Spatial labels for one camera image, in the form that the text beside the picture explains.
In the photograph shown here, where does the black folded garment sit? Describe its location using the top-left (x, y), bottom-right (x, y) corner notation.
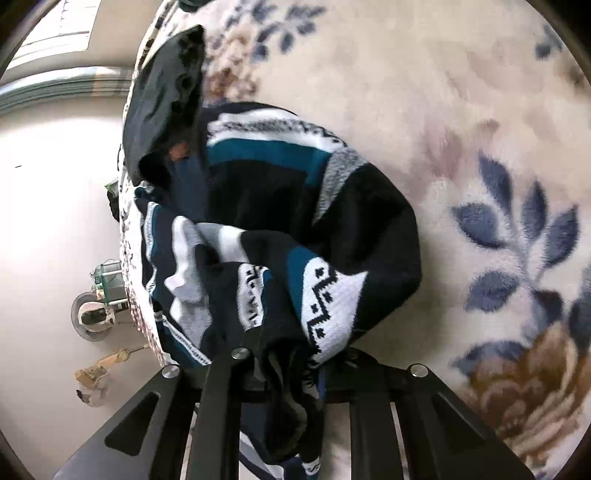
top-left (122, 24), bottom-right (208, 188)

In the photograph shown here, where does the grey-blue curtain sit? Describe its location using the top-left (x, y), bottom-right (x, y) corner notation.
top-left (0, 65), bottom-right (134, 114)

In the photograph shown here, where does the floral plaid blanket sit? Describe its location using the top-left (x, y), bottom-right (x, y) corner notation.
top-left (117, 0), bottom-right (591, 480)

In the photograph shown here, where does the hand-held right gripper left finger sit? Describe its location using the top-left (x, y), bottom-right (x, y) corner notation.
top-left (53, 325), bottom-right (278, 480)

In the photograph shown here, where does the yellow broom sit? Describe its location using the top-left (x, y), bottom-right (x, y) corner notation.
top-left (74, 344), bottom-right (151, 407)

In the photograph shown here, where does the teal storage rack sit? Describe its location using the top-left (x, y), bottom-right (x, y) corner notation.
top-left (92, 261), bottom-right (127, 312)

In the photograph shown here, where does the striped knit sweater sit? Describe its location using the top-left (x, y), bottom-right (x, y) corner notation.
top-left (134, 102), bottom-right (423, 480)

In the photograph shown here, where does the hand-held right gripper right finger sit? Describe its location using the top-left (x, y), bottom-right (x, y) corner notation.
top-left (323, 348), bottom-right (536, 480)

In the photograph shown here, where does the dark clothes pile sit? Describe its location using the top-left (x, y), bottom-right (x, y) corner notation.
top-left (106, 181), bottom-right (122, 223)

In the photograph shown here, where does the grey waste bin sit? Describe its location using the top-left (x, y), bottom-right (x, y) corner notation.
top-left (71, 291), bottom-right (115, 342)

